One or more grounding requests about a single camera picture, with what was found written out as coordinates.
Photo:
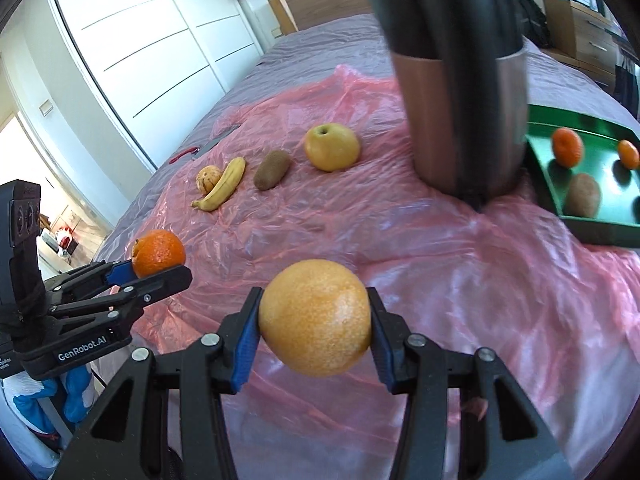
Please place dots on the brown kiwi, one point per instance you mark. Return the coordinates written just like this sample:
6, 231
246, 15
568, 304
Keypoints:
583, 197
272, 170

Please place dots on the white wardrobe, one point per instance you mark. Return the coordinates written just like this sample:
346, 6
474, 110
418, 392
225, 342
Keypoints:
162, 64

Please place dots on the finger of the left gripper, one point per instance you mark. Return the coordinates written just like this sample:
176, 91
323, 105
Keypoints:
150, 284
93, 277

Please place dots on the gloved left hand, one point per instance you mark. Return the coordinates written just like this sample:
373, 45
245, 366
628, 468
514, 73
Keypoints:
53, 407

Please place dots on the pink plastic sheet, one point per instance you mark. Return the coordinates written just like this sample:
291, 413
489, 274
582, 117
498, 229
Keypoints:
562, 315

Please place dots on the yellow orange round fruit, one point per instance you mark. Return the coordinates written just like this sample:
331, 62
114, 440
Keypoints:
315, 317

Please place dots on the large orange mandarin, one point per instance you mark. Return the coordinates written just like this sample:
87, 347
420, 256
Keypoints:
567, 147

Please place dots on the yellow banana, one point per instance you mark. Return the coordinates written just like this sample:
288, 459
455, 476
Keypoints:
224, 188

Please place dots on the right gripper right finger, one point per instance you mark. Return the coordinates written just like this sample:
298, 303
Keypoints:
502, 435

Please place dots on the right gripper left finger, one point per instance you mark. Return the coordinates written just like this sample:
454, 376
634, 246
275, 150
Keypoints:
161, 417

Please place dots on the black steel electric kettle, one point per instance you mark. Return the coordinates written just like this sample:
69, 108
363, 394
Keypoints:
462, 74

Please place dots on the black tracking camera unit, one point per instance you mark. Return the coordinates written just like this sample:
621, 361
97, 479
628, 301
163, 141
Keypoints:
22, 288

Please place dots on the yellow apple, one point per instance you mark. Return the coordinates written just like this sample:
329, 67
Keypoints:
331, 147

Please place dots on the wooden drawer cabinet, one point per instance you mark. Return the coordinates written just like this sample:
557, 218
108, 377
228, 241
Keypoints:
581, 40

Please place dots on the black backpack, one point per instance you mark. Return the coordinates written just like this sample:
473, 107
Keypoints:
534, 23

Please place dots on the small orange mandarin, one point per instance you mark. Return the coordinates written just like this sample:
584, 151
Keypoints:
628, 155

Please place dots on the wooden headboard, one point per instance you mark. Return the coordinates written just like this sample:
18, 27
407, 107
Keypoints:
296, 15

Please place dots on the dark tote bag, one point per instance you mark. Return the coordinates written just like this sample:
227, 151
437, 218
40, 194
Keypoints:
626, 89

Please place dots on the striped yellow pepino melon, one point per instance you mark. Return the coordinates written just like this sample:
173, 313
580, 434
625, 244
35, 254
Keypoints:
207, 178

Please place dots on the green metal tray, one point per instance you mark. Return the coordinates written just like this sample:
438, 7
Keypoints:
617, 221

